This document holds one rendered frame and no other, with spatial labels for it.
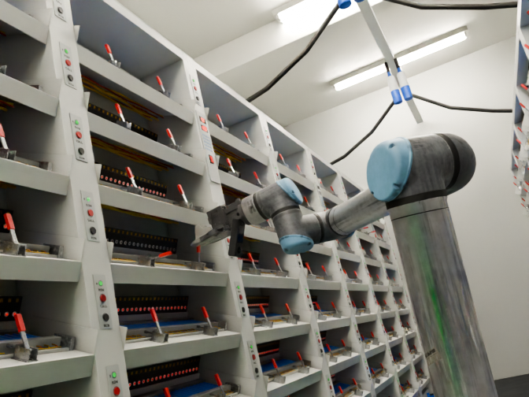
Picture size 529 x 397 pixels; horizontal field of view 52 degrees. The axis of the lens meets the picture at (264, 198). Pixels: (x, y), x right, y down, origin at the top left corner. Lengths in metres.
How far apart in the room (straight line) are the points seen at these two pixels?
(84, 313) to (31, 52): 0.68
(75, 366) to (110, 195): 0.45
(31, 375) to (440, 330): 0.74
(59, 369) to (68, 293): 0.19
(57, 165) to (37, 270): 0.29
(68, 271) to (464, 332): 0.80
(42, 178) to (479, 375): 0.95
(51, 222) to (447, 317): 0.87
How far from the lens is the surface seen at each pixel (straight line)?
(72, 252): 1.28
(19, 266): 1.14
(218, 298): 1.86
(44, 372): 1.14
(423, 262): 1.03
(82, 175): 1.35
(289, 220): 1.54
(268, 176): 2.60
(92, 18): 1.87
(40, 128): 1.42
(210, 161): 1.97
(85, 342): 1.24
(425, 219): 1.03
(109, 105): 1.96
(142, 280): 1.44
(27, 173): 1.24
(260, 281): 2.08
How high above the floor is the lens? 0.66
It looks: 16 degrees up
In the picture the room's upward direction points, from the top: 14 degrees counter-clockwise
